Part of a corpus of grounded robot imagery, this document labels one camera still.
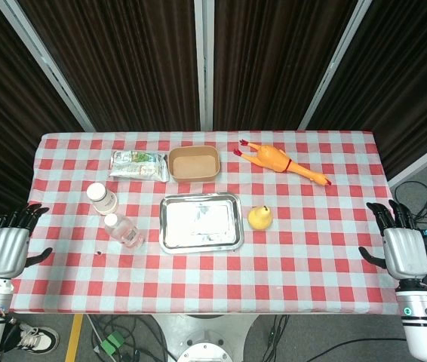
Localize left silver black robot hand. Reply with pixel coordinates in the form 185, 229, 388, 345
0, 202, 54, 280

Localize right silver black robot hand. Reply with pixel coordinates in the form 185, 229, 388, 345
358, 201, 427, 281

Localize transparent water bottle white cap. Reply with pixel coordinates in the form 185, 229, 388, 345
103, 213, 146, 249

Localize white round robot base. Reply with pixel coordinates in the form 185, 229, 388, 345
149, 314, 260, 362

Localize white pill bottle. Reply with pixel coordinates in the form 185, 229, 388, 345
86, 182, 119, 216

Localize black white sneaker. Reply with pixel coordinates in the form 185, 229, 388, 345
9, 323, 60, 355

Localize yellow floor tape strip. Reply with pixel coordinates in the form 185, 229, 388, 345
64, 314, 84, 362

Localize red white checkered tablecloth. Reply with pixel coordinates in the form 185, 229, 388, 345
9, 130, 401, 316

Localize dark brown curtain panel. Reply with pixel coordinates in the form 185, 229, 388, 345
0, 0, 83, 216
17, 0, 201, 132
213, 0, 358, 131
306, 0, 427, 179

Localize green box on floor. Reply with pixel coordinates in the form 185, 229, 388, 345
100, 331, 126, 355

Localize yellow pear toy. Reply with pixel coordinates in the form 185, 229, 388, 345
247, 204, 274, 231

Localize silver green snack bag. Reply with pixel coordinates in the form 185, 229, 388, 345
108, 149, 170, 183

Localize yellow rubber chicken toy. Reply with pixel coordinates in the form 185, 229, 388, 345
233, 139, 333, 186

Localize shiny metal tray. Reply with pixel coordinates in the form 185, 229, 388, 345
158, 192, 245, 254

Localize brown paper food box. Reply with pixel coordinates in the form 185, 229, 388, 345
167, 146, 221, 184

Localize white partition frame post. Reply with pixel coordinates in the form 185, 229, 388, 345
297, 0, 373, 131
388, 142, 427, 186
193, 0, 215, 131
0, 0, 96, 133

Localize tangled cables under table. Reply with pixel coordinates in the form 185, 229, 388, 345
87, 314, 171, 362

